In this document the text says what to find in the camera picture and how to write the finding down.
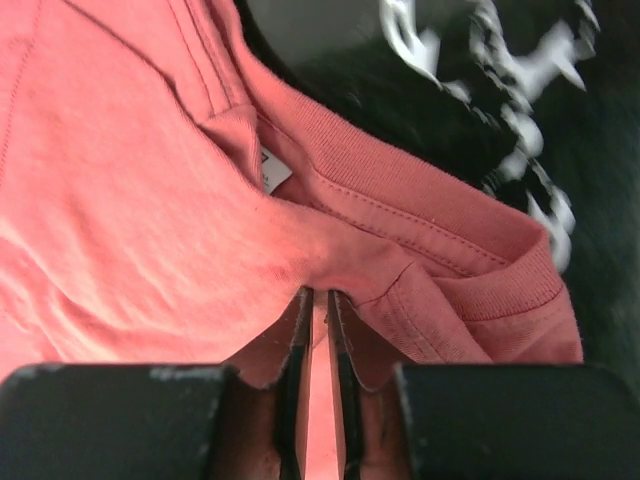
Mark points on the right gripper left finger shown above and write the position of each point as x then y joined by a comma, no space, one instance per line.
260,428

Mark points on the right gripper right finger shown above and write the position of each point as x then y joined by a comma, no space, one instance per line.
370,435

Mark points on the red t-shirt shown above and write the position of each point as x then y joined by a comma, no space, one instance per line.
164,195

